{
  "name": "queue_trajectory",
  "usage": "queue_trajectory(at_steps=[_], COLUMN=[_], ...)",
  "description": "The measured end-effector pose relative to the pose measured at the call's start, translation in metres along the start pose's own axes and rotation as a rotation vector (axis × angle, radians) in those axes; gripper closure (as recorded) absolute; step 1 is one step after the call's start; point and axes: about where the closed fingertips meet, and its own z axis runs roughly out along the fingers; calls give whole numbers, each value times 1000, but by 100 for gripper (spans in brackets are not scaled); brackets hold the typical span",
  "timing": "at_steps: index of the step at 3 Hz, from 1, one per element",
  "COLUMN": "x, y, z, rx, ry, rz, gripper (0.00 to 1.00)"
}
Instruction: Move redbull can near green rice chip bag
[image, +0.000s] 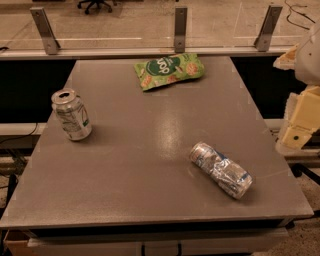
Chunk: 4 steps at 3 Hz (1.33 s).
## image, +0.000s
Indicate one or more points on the left metal rail bracket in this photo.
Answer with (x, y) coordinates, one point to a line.
(50, 43)

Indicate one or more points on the cardboard box under table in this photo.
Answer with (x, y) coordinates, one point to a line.
(17, 243)

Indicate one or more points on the metal rail bracket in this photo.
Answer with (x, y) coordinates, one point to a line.
(50, 43)
(180, 25)
(263, 40)

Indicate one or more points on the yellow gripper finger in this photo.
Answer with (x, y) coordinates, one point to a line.
(287, 60)
(301, 119)

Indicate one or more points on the green rice chip bag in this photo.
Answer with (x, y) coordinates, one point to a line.
(168, 70)

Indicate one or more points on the metal guard rail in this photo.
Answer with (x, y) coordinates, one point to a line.
(107, 53)

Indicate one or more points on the crushed redbull can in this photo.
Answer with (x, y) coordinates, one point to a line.
(228, 175)

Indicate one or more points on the right metal rail bracket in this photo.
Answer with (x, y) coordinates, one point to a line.
(263, 40)

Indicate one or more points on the silver green soda can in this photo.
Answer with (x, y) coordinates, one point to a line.
(71, 113)

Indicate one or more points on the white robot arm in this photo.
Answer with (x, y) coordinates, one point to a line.
(307, 64)

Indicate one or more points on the middle metal rail bracket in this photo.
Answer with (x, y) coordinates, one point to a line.
(180, 25)

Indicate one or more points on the black office chair base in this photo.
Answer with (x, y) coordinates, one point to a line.
(91, 3)

